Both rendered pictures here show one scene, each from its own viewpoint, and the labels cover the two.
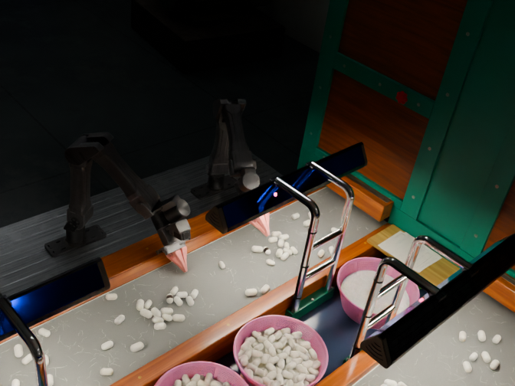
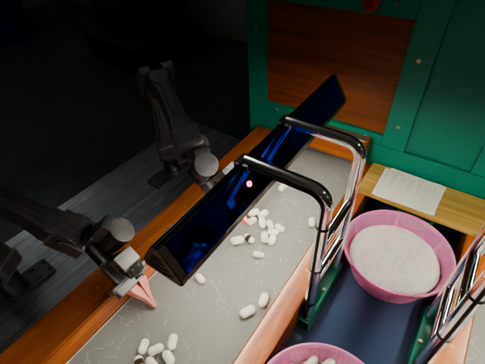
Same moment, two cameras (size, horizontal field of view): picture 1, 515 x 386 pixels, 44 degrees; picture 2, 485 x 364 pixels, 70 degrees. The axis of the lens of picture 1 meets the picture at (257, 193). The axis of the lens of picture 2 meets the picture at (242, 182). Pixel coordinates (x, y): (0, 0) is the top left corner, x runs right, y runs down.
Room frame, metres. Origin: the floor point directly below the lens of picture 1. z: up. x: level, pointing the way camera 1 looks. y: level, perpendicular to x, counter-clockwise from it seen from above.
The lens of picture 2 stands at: (1.04, 0.00, 1.50)
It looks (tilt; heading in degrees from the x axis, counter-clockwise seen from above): 43 degrees down; 355
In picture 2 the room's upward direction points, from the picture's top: 3 degrees counter-clockwise
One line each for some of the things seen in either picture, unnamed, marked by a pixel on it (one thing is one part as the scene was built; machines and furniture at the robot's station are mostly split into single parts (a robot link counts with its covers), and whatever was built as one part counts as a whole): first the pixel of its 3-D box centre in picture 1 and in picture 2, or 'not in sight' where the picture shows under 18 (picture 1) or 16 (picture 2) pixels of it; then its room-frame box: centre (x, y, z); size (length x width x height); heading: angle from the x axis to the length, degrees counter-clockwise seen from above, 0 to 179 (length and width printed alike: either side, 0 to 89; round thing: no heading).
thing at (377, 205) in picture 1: (355, 191); (322, 136); (1.94, -0.35, 0.83); 0.30 x 0.06 x 0.07; 48
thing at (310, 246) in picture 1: (303, 240); (297, 227); (1.52, -0.16, 0.90); 0.20 x 0.19 x 0.45; 138
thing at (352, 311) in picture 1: (375, 296); (392, 258); (1.52, -0.43, 0.72); 0.27 x 0.27 x 0.10
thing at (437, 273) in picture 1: (418, 258); (420, 196); (1.68, -0.57, 0.77); 0.33 x 0.15 x 0.01; 48
